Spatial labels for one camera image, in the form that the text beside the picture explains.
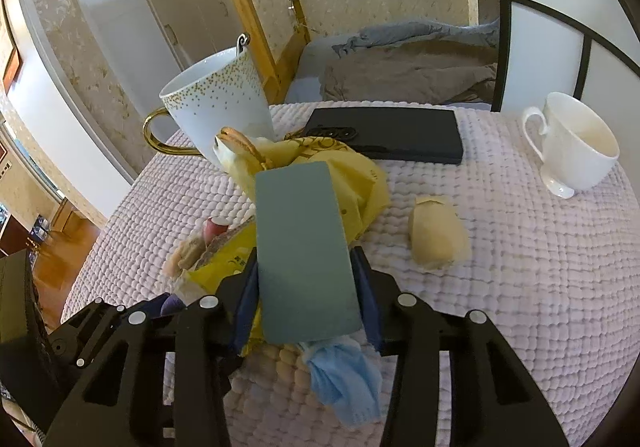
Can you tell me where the wooden bed frame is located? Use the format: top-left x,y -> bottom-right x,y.
202,0 -> 501,105

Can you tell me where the light blue bed sheet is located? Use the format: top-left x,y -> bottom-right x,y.
285,34 -> 346,103

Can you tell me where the black smartphone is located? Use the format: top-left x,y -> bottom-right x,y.
287,107 -> 465,165

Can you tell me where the pink foam hair curler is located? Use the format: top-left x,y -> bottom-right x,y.
204,217 -> 231,244

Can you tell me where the small white teacup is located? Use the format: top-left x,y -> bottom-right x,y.
521,92 -> 621,199

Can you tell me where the grey blanket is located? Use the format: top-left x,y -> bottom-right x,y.
332,18 -> 501,59

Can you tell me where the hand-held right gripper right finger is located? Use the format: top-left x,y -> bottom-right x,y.
350,247 -> 571,447

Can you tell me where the white quilted blanket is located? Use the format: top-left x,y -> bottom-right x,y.
60,101 -> 640,447

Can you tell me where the blue face mask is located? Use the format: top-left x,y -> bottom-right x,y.
299,334 -> 383,428

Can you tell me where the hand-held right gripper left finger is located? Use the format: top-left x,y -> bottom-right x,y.
42,249 -> 261,447

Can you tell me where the yellow plastic bag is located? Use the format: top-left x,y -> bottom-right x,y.
175,134 -> 391,358

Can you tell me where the gold dotted white mug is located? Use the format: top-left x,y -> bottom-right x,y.
143,47 -> 276,173

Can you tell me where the grey green box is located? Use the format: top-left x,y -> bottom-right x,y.
255,161 -> 363,344

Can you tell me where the black framed white screen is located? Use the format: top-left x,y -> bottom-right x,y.
492,0 -> 640,113

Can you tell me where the beige blanket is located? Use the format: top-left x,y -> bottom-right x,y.
320,44 -> 498,103

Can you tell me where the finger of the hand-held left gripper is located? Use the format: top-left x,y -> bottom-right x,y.
49,293 -> 183,370

